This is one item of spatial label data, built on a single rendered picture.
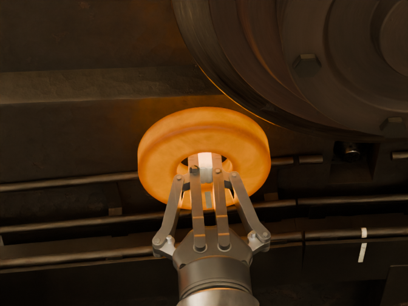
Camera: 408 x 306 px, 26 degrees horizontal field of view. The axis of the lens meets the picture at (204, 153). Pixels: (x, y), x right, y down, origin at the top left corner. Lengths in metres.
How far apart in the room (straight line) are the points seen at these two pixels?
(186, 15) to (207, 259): 0.24
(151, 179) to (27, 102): 0.17
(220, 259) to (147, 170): 0.18
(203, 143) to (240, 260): 0.15
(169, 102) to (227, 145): 0.10
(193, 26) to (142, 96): 0.22
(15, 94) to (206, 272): 0.34
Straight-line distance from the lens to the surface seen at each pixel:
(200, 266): 0.89
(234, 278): 0.89
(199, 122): 0.98
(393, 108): 0.85
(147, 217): 1.17
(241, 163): 1.02
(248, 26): 0.82
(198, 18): 0.85
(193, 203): 0.97
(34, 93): 1.08
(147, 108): 1.07
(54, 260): 1.14
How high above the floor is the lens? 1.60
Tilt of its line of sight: 47 degrees down
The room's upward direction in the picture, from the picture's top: straight up
